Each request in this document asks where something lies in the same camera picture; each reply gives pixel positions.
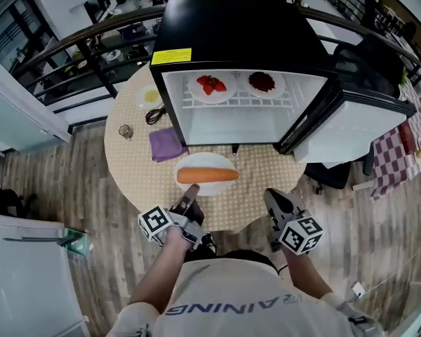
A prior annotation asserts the green plastic dustpan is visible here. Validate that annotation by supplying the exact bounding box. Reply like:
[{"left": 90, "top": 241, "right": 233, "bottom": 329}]
[{"left": 58, "top": 228, "right": 91, "bottom": 258}]

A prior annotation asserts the black mini fridge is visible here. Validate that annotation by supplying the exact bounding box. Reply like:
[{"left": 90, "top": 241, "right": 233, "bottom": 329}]
[{"left": 149, "top": 0, "right": 417, "bottom": 164}]

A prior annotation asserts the black metal railing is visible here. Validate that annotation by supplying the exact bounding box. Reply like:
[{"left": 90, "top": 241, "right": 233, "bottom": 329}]
[{"left": 12, "top": 1, "right": 421, "bottom": 116}]

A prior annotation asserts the black swivel chair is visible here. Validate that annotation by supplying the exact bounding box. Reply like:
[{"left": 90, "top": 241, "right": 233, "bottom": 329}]
[{"left": 0, "top": 170, "right": 38, "bottom": 219}]

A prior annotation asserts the white plate of strawberries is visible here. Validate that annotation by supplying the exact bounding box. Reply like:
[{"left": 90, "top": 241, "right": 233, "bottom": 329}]
[{"left": 188, "top": 72, "right": 238, "bottom": 105}]

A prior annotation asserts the round table with dotted cloth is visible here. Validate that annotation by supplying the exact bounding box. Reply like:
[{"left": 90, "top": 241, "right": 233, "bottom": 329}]
[{"left": 104, "top": 61, "right": 308, "bottom": 234}]

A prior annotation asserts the red checked tablecloth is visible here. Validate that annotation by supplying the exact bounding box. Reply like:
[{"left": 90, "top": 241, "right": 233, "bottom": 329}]
[{"left": 369, "top": 78, "right": 421, "bottom": 201}]

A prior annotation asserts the white wire fridge shelf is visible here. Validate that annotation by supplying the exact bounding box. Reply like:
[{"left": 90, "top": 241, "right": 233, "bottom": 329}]
[{"left": 181, "top": 78, "right": 295, "bottom": 111}]

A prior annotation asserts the frosted glass partition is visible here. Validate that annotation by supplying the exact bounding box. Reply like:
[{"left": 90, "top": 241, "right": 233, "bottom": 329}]
[{"left": 0, "top": 47, "right": 72, "bottom": 154}]

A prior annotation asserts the small plate with yellow food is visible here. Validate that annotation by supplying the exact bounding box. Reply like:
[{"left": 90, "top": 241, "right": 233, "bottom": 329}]
[{"left": 138, "top": 84, "right": 161, "bottom": 110}]

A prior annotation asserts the person's right forearm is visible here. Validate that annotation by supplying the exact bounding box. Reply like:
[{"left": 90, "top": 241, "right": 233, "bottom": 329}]
[{"left": 283, "top": 249, "right": 335, "bottom": 300}]

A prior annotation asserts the red bottle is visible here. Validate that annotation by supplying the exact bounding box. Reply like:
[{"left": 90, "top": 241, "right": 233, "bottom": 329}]
[{"left": 399, "top": 122, "right": 417, "bottom": 154}]

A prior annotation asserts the purple cloth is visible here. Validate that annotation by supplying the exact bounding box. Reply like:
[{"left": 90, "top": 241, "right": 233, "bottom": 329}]
[{"left": 149, "top": 126, "right": 190, "bottom": 164}]

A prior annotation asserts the orange carrot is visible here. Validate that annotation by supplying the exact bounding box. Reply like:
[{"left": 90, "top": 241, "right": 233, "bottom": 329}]
[{"left": 177, "top": 166, "right": 239, "bottom": 185}]

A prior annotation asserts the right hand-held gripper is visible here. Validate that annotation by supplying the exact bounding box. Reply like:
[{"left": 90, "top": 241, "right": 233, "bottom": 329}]
[{"left": 264, "top": 187, "right": 324, "bottom": 256}]

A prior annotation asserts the white plate of dark berries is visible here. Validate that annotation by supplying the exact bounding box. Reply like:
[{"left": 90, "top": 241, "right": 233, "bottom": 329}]
[{"left": 245, "top": 70, "right": 287, "bottom": 100}]

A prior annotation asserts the person's white shirt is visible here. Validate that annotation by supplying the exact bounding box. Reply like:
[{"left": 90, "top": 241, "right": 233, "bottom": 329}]
[{"left": 107, "top": 258, "right": 386, "bottom": 337}]

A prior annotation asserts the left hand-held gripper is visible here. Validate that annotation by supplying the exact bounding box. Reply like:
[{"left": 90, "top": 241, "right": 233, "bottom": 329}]
[{"left": 138, "top": 184, "right": 205, "bottom": 253}]

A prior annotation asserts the person's left forearm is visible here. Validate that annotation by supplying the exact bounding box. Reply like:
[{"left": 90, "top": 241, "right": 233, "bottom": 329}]
[{"left": 128, "top": 223, "right": 191, "bottom": 316}]

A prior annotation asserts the black power cable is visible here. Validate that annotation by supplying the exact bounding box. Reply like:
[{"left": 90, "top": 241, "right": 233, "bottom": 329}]
[{"left": 145, "top": 104, "right": 168, "bottom": 126}]

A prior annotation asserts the black and white sneaker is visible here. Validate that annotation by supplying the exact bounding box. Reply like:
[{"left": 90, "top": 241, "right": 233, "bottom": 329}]
[{"left": 195, "top": 232, "right": 219, "bottom": 256}]

